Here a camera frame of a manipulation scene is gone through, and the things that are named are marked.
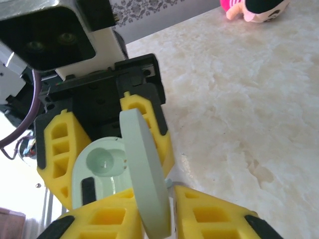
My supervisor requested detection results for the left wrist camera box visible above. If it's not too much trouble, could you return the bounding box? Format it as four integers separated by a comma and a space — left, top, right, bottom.
0, 0, 97, 73

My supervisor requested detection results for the mint green earbud charging case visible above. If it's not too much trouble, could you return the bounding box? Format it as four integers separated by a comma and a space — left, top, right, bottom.
71, 108, 173, 239

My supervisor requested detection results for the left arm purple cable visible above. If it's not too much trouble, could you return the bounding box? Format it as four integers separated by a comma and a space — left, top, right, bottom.
0, 69, 42, 160

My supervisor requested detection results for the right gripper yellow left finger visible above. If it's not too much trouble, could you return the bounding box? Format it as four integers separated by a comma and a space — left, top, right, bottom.
37, 188, 144, 239

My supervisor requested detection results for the pink doll with black hat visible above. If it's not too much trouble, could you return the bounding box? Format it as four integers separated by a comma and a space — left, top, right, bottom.
219, 0, 292, 24

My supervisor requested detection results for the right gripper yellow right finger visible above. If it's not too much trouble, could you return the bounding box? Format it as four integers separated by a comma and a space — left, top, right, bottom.
173, 185, 285, 239

